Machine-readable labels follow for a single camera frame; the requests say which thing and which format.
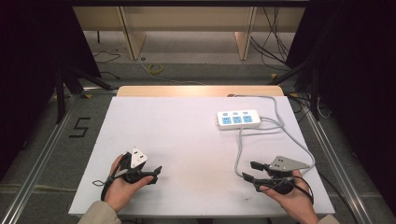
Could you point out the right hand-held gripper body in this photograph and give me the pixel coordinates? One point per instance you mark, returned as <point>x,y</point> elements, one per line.
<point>286,163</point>

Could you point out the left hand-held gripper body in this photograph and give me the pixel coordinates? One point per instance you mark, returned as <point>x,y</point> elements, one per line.
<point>133,174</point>

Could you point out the person's left hand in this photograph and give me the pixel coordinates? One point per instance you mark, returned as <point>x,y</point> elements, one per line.
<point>120,193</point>

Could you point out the person's right hand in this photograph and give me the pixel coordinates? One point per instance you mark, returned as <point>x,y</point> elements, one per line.
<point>295,202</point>

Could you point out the white table board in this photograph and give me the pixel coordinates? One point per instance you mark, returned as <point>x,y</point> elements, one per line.
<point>180,146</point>

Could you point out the person's left beige sleeve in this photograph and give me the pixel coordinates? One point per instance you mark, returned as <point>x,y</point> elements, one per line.
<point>99,214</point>

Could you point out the person's beige sleeve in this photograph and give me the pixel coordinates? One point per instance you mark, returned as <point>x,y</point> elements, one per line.
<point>328,220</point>
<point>99,214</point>

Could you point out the white power strip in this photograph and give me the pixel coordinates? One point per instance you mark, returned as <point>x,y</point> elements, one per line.
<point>224,114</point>

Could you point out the black tape floor mark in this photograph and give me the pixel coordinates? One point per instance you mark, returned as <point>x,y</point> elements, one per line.
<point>76,136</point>

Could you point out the person's right beige sleeve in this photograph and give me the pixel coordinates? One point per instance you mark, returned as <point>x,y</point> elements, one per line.
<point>328,220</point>

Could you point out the black metal stand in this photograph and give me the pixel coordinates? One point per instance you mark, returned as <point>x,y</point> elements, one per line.
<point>315,93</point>
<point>59,96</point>

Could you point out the dark curtain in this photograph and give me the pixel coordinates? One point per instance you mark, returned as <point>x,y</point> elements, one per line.
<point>358,77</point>
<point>28,62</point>

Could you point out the beige wooden desk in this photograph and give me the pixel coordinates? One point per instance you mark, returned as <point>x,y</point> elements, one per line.
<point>186,18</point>

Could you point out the metal floor rail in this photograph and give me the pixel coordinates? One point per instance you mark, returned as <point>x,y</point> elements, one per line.
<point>336,161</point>
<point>34,174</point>

